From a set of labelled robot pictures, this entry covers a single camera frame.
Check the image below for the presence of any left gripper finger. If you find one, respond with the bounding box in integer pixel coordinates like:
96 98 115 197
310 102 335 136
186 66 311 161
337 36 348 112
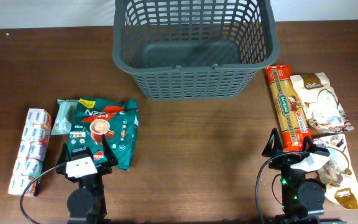
102 134 119 166
57 143 71 165

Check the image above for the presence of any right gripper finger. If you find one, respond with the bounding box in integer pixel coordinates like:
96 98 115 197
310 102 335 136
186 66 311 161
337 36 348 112
262 128 282 157
302 136 315 152

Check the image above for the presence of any Kleenex tissue multipack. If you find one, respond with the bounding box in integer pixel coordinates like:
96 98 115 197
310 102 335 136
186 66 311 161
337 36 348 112
8 108 52 197

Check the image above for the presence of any green Nescafe coffee bag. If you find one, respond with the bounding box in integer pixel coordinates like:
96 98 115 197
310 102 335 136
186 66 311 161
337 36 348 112
67 98 139 170

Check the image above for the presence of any beige snack bag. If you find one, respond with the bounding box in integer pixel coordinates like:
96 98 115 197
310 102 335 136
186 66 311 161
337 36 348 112
313 134 358 210
290 72 354 134

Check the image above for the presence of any pale green clear packet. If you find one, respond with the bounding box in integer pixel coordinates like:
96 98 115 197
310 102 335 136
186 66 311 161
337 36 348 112
51 100 78 136

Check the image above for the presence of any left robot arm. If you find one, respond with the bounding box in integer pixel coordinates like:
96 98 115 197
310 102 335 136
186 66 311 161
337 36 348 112
56 134 119 224

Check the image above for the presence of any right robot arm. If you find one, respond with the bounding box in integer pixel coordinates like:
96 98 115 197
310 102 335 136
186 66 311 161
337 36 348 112
255 128 343 223

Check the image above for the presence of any red San Remo spaghetti pack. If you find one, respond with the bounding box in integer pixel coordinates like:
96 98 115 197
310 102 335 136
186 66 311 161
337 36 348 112
264 65 311 152

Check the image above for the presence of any grey plastic basket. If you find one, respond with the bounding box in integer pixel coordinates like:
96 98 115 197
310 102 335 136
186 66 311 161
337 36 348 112
112 0 280 100

